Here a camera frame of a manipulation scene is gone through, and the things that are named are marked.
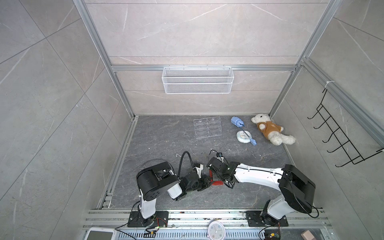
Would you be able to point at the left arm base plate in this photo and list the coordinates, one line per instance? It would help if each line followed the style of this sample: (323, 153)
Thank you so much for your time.
(159, 219)

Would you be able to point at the black wall hook rack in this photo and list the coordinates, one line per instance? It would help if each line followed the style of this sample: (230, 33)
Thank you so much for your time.
(339, 135)

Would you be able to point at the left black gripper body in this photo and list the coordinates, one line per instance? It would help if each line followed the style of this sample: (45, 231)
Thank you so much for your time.
(199, 185)

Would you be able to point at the clear acrylic organizer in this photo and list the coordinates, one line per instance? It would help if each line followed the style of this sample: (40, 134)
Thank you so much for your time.
(207, 127)

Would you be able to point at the blue plastic bottle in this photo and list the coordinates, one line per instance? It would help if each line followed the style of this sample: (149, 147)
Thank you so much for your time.
(237, 122)

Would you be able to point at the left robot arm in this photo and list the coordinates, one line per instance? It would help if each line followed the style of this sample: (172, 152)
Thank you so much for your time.
(161, 178)

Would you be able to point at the white wire mesh basket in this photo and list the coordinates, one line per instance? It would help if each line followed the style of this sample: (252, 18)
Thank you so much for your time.
(197, 80)

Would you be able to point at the white teddy bear brown shirt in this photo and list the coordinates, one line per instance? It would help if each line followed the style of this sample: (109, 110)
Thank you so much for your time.
(272, 131)

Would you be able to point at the white tablet device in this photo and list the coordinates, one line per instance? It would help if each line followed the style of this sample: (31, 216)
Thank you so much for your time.
(96, 233)

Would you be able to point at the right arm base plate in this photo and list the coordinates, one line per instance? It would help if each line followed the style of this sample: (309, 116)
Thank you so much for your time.
(261, 219)

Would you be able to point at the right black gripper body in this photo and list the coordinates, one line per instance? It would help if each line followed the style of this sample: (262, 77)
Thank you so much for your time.
(220, 177)

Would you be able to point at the pink eraser block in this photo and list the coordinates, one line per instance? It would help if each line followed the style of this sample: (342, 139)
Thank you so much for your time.
(307, 235)

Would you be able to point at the small blue brush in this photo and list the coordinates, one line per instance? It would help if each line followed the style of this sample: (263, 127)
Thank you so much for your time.
(253, 142)

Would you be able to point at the white round clock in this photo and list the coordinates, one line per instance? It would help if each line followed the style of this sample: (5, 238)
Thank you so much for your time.
(216, 231)

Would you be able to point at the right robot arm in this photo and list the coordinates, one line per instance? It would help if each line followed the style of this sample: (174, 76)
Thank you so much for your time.
(297, 190)

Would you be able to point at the red card holder wallet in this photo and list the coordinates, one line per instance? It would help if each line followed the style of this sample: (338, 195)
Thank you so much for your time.
(214, 179)

